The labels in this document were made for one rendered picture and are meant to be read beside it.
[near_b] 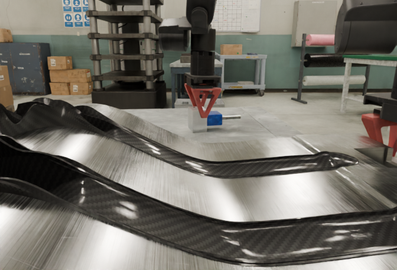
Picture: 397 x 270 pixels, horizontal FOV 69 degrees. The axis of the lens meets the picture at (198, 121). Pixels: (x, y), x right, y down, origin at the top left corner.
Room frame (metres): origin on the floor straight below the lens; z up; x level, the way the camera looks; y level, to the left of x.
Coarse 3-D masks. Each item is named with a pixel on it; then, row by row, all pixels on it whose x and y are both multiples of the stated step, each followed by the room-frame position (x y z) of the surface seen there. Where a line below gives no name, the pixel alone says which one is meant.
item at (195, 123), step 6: (192, 108) 0.69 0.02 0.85; (204, 108) 0.69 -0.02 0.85; (192, 114) 0.67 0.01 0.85; (198, 114) 0.67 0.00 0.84; (210, 114) 0.68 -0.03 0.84; (216, 114) 0.69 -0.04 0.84; (192, 120) 0.67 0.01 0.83; (198, 120) 0.67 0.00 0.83; (204, 120) 0.67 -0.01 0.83; (210, 120) 0.68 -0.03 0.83; (216, 120) 0.68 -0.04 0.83; (192, 126) 0.67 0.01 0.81; (198, 126) 0.67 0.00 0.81; (204, 126) 0.67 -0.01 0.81
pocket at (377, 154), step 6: (360, 150) 0.30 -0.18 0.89; (366, 150) 0.30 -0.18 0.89; (372, 150) 0.30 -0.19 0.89; (378, 150) 0.30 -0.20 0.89; (384, 150) 0.30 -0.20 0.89; (390, 150) 0.30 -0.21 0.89; (372, 156) 0.30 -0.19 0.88; (378, 156) 0.30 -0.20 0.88; (384, 156) 0.30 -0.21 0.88; (390, 156) 0.30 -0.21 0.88; (384, 162) 0.30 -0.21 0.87; (390, 162) 0.29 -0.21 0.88
